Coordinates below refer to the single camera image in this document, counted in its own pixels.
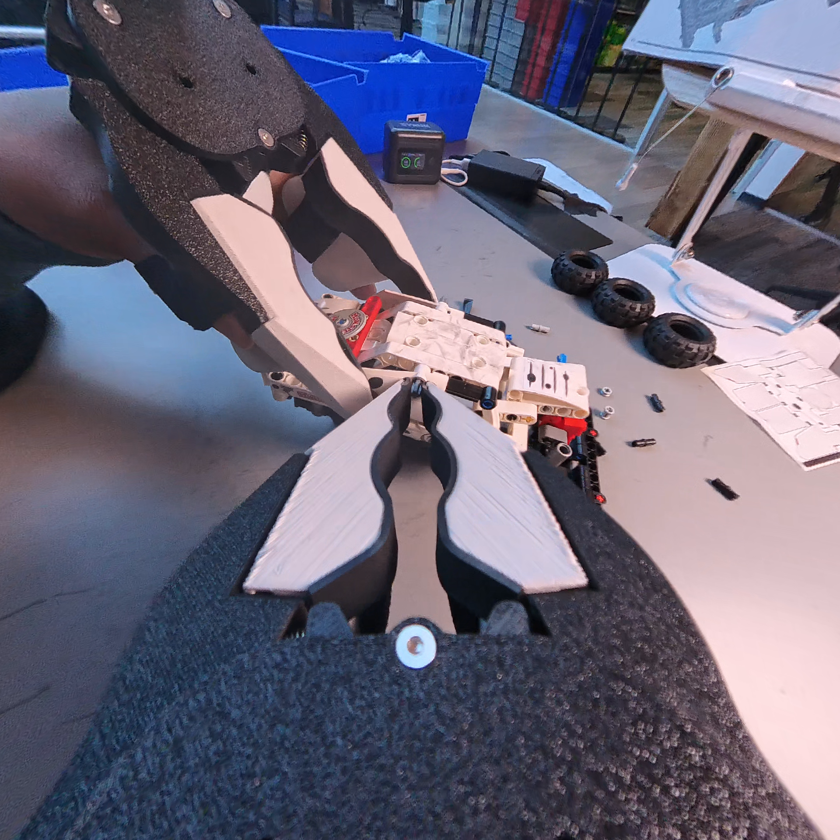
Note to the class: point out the black digital timer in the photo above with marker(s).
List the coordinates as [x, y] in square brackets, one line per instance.
[415, 154]

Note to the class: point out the lego sticker sheet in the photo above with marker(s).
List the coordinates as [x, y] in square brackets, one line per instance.
[788, 400]

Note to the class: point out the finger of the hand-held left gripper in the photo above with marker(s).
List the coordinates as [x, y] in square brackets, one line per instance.
[282, 302]
[361, 223]

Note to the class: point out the stacked red and blue crates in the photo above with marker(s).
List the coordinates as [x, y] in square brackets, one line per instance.
[565, 46]

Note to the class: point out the small white paper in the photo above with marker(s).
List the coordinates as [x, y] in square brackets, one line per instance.
[562, 177]

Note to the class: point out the black knobby lego tire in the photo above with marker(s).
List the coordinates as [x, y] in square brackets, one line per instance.
[680, 340]
[579, 272]
[622, 302]

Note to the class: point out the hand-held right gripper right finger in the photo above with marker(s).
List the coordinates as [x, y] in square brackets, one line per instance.
[512, 519]

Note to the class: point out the small black lego connector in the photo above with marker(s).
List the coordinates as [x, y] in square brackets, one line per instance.
[722, 488]

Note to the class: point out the person's left hand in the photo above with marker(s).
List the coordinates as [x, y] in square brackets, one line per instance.
[59, 184]

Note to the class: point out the small black lego piece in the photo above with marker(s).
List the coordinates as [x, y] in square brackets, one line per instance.
[655, 402]

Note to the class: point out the clear plastic bag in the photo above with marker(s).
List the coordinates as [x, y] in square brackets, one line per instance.
[404, 58]

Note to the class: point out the white paper sheet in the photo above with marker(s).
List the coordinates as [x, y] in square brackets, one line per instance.
[775, 344]

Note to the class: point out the white book stand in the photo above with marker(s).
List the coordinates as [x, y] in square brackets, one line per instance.
[735, 295]

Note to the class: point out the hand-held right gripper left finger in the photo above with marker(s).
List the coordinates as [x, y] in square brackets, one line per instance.
[322, 525]

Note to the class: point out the white lego vehicle model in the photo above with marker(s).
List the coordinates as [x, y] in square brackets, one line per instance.
[460, 348]

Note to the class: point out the lego instruction booklet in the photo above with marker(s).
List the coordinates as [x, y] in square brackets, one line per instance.
[761, 33]

